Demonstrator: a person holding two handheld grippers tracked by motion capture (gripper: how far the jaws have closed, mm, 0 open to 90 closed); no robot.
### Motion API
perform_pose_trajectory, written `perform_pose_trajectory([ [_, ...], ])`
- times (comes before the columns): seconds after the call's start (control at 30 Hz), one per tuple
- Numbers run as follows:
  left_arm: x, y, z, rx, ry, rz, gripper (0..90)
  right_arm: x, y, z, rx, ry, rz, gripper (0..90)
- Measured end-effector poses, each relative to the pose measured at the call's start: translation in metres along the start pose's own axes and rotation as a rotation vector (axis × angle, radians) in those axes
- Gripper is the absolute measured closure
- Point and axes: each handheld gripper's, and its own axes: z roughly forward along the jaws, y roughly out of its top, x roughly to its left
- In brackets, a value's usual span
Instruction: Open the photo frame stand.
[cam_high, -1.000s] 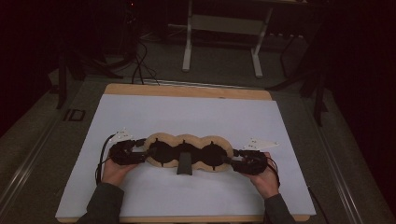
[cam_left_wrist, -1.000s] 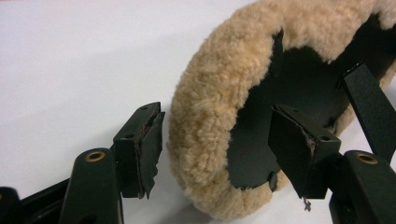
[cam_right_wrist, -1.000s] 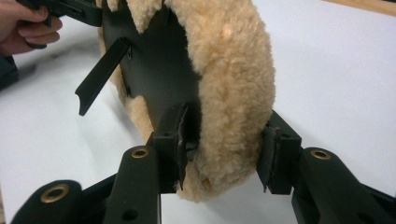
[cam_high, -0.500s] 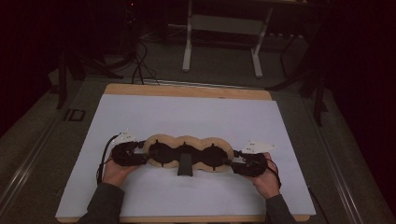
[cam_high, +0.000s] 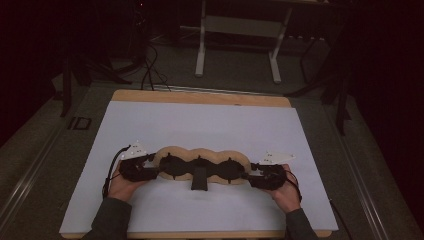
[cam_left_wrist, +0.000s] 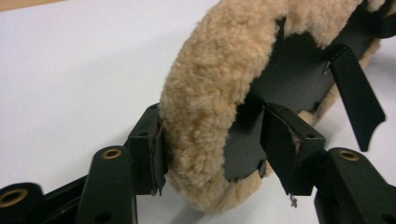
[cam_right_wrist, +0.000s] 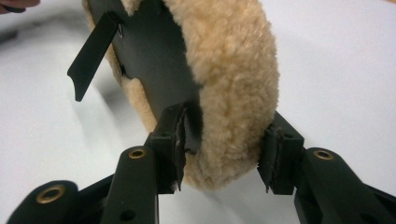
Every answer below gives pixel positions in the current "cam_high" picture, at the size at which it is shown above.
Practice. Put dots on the metal floor rail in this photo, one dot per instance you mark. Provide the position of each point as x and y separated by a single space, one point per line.
30 173
363 186

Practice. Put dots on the white table mat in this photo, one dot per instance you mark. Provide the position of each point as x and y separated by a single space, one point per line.
186 126

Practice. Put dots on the black stand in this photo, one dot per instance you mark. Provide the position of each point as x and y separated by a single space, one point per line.
341 106
66 86

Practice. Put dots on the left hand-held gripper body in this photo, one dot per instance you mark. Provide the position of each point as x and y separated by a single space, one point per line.
133 170

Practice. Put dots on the person's left hand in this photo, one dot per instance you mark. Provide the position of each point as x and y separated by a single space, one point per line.
123 188

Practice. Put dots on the person's right hand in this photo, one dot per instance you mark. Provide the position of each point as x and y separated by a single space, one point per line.
288 196

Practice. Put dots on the tan folding case black lining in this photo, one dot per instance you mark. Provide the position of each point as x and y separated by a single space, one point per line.
200 156

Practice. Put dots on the white metal desk frame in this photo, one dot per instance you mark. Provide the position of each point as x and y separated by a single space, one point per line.
200 60

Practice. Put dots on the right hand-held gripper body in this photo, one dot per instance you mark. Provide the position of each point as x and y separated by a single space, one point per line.
271 178

